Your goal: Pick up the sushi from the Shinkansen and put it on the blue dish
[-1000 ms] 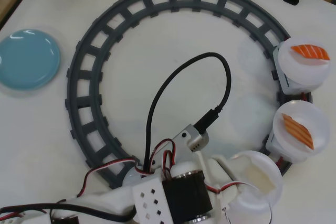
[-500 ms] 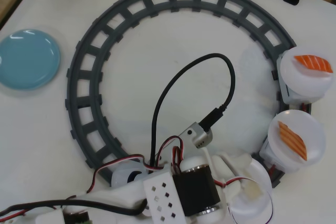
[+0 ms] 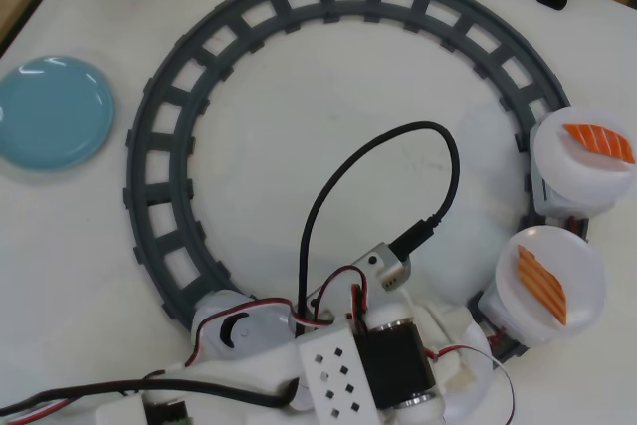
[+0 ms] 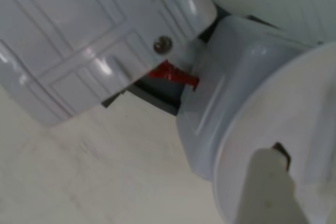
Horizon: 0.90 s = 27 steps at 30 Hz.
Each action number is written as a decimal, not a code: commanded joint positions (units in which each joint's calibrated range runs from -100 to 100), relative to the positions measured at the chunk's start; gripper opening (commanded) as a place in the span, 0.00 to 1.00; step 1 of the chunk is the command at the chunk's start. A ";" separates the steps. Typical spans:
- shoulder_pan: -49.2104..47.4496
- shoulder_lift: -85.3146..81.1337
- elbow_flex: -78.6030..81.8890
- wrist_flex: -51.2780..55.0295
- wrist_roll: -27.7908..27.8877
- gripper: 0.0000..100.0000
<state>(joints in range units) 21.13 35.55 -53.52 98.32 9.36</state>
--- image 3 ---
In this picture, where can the orange striped shrimp sushi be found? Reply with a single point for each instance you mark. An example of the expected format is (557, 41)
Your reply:
(542, 285)

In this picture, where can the white toy Shinkansen locomotive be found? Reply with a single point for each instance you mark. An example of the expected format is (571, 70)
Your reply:
(264, 330)

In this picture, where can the orange salmon nigiri sushi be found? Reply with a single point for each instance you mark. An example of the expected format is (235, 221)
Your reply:
(597, 141)

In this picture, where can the blue round dish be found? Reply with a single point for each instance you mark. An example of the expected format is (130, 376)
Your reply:
(50, 111)

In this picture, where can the white toy train wagon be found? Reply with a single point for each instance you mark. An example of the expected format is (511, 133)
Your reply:
(542, 201)
(490, 308)

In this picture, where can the gray circular toy train track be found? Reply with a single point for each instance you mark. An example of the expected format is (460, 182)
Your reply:
(164, 140)

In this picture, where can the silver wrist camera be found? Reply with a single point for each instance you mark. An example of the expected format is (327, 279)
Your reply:
(385, 268)

